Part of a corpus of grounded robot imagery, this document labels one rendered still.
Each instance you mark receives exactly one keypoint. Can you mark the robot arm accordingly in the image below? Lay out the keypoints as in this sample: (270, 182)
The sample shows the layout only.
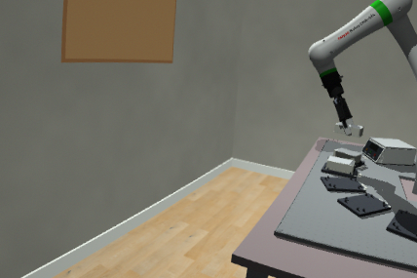
(379, 14)

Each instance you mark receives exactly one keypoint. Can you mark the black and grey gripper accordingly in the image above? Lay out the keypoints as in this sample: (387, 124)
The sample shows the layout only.
(337, 90)

